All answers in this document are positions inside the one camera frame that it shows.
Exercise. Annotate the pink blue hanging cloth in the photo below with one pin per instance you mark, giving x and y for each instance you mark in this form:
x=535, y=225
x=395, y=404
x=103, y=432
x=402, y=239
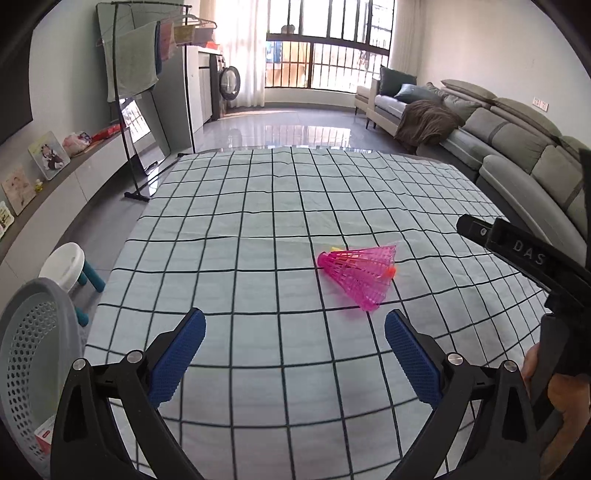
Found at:
x=165, y=46

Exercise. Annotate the leaning framed mirror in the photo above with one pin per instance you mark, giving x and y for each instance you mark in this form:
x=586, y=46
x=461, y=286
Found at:
x=135, y=120

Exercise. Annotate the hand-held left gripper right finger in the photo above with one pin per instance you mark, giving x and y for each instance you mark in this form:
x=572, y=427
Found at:
x=411, y=357

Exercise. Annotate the grey television cabinet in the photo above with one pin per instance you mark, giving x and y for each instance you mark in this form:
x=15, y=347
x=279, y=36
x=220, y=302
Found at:
x=78, y=180

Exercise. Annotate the tall grey panel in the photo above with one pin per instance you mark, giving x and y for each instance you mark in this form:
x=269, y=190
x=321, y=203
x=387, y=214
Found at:
x=173, y=106

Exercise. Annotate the dark grey cushion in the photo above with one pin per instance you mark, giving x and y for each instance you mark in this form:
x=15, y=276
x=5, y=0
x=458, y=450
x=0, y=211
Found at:
x=396, y=79

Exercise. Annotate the white wall outlet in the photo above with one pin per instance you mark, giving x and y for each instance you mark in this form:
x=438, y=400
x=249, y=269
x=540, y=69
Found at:
x=541, y=103

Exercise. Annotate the grey washing machine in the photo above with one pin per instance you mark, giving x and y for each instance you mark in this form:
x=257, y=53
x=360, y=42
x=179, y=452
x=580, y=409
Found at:
x=228, y=83

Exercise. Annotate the pink plastic shuttlecock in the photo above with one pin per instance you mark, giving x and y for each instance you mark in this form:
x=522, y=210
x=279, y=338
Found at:
x=362, y=277

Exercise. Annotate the red white toothpaste box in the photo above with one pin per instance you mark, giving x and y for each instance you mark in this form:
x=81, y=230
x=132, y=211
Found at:
x=46, y=438

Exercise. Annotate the teal cushion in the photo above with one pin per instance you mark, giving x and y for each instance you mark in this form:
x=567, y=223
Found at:
x=415, y=94

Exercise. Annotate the pink plastic bag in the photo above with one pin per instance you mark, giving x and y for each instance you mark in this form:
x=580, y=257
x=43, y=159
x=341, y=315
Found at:
x=77, y=144

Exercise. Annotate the grey perforated plastic basket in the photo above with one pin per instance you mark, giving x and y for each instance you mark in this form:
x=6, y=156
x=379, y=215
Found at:
x=27, y=332

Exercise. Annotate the baby photo frame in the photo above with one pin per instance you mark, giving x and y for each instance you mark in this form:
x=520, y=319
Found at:
x=50, y=156

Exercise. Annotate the green towel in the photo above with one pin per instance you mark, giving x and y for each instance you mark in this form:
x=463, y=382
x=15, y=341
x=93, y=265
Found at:
x=131, y=64

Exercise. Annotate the brown blanket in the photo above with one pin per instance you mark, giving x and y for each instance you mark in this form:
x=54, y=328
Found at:
x=427, y=123

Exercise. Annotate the yellow hanging cloth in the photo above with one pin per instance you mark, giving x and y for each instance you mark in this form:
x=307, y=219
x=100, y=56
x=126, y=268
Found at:
x=186, y=33

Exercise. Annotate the white cabinet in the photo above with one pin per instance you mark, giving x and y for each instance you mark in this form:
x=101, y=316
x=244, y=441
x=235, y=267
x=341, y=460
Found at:
x=199, y=92

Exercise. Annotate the red flat packet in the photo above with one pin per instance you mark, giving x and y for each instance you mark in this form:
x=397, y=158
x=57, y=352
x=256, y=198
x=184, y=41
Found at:
x=106, y=133

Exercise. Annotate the white stool with teal legs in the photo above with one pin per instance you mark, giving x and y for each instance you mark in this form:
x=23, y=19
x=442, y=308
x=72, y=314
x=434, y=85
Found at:
x=62, y=265

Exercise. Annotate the window with black railings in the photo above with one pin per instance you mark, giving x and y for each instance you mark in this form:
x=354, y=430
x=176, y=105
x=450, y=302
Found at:
x=332, y=50

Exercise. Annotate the beige side curtain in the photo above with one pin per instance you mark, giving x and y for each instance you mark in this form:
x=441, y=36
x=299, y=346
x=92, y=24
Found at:
x=404, y=32

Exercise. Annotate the person's right hand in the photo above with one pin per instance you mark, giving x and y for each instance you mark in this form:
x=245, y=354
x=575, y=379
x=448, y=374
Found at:
x=572, y=406

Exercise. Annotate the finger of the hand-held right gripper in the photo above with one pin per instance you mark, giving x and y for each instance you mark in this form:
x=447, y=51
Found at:
x=475, y=230

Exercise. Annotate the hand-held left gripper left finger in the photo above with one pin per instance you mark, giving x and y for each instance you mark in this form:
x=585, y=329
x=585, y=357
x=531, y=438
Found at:
x=178, y=357

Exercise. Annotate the small yellow toy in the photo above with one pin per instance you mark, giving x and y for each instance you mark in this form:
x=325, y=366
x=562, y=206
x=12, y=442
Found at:
x=39, y=186

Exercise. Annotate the beige small sofa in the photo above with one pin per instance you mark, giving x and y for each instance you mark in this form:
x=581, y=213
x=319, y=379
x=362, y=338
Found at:
x=383, y=113

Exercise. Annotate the black clothes drying rack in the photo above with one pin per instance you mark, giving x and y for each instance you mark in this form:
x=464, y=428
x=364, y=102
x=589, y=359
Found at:
x=125, y=152

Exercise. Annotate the black television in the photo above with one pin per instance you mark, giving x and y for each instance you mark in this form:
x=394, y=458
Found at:
x=11, y=92

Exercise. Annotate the colourful picture frame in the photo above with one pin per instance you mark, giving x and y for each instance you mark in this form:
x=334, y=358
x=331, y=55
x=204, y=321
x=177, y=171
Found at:
x=5, y=220

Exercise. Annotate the pink picture frame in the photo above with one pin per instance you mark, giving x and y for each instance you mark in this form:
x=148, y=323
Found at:
x=18, y=189

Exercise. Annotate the white sheer curtain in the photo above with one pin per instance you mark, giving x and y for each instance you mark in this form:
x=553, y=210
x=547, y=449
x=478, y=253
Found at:
x=244, y=55

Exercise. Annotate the grey sectional sofa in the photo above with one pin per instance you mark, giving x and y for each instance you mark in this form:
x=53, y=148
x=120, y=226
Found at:
x=512, y=143

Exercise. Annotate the white black checked tablecloth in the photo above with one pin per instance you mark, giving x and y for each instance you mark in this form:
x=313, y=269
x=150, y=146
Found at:
x=258, y=221

